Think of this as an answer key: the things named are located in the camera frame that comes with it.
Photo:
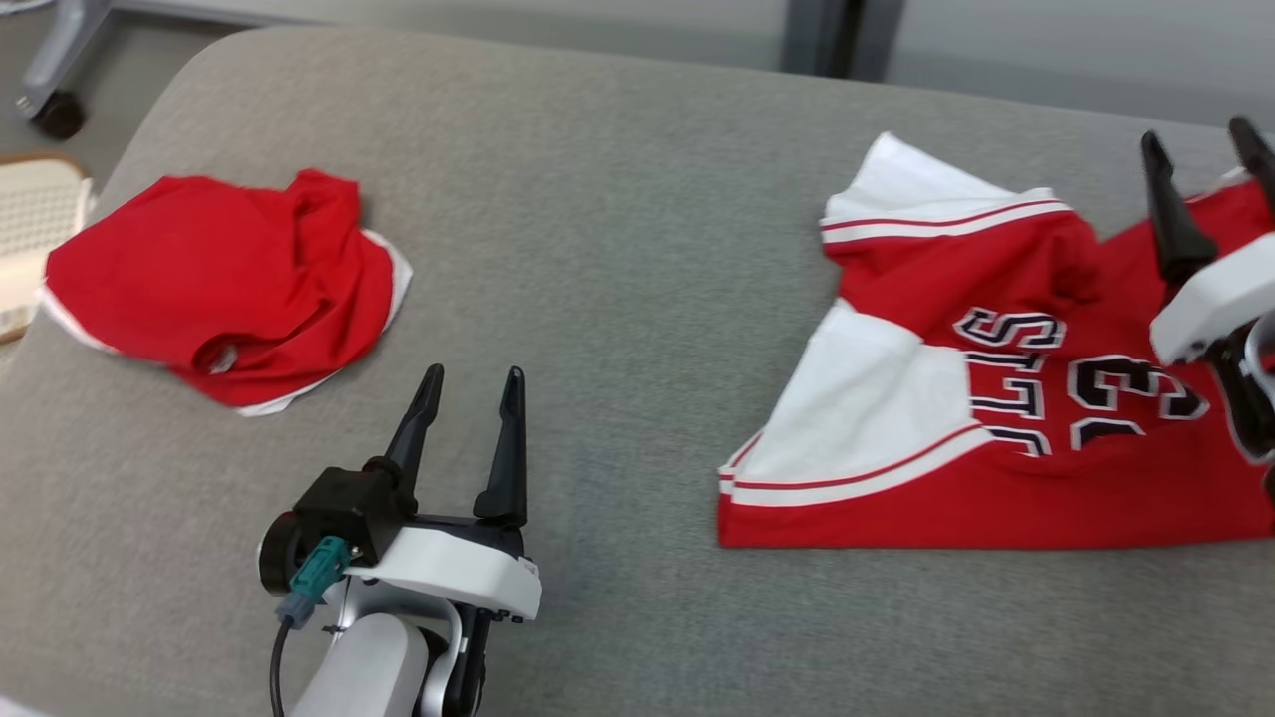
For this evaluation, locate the white perforated laundry basket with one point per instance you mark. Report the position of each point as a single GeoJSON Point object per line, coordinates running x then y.
{"type": "Point", "coordinates": [35, 219]}

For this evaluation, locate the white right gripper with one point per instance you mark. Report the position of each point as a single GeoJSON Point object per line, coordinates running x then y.
{"type": "Point", "coordinates": [1215, 299]}

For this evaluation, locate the red shorts white trim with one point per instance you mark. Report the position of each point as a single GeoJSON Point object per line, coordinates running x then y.
{"type": "Point", "coordinates": [199, 269]}

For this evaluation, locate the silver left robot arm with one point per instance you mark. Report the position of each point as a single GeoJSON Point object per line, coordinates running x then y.
{"type": "Point", "coordinates": [364, 667]}

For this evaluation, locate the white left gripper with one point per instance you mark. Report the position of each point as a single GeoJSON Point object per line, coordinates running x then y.
{"type": "Point", "coordinates": [468, 573]}

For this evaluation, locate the red white jersey shirt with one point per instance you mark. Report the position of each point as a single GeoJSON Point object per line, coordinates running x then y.
{"type": "Point", "coordinates": [896, 279]}

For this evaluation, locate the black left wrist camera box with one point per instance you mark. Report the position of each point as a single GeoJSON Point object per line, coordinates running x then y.
{"type": "Point", "coordinates": [349, 508]}

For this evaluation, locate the grey metal partition post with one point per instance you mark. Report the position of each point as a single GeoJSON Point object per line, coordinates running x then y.
{"type": "Point", "coordinates": [802, 30]}

